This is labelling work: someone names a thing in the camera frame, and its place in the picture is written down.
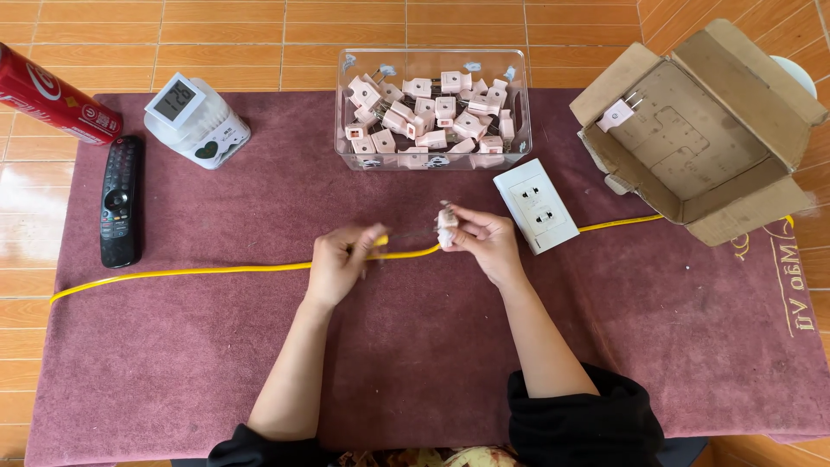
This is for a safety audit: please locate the red spray can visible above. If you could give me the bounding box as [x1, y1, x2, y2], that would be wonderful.
[0, 42, 124, 146]

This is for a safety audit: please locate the yellow handled screwdriver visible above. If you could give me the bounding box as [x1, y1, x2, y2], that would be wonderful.
[347, 227, 442, 253]

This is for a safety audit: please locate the pink plug with prongs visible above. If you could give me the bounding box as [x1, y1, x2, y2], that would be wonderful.
[595, 91, 645, 134]

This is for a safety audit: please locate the person's right hand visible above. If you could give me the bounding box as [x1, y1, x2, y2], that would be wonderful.
[445, 204, 528, 290]

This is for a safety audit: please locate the pile of pink plugs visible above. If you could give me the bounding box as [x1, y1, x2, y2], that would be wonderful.
[344, 70, 517, 171]

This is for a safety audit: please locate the yellow electric cable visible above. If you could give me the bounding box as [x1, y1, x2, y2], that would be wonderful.
[51, 214, 795, 306]

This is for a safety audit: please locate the white digital timer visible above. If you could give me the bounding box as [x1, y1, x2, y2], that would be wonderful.
[144, 73, 207, 131]

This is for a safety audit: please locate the pink plug being wired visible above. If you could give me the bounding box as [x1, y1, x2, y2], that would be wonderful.
[436, 201, 460, 250]

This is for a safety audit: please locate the white double wall socket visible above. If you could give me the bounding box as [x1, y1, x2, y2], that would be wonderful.
[493, 157, 581, 256]

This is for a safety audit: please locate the black long sleeve top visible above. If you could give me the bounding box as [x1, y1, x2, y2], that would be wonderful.
[172, 363, 711, 467]

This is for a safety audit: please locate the black remote control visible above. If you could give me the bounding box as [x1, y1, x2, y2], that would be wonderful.
[99, 135, 145, 269]

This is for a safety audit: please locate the person's left hand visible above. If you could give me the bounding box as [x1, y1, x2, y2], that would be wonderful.
[303, 223, 391, 311]

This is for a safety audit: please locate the white jar with heart print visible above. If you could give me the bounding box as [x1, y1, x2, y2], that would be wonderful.
[144, 78, 252, 171]

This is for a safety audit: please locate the clear plastic storage box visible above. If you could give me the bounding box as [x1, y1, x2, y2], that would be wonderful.
[335, 48, 534, 173]

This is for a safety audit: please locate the maroon floor mat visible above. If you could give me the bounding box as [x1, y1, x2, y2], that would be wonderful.
[25, 87, 830, 467]

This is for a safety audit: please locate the brown cardboard box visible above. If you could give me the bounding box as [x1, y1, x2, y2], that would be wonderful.
[569, 18, 830, 247]

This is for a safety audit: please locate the white round object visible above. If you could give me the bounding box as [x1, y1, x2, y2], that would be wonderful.
[769, 55, 818, 99]

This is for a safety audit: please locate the floral patterned garment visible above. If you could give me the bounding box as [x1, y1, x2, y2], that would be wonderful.
[337, 445, 520, 467]

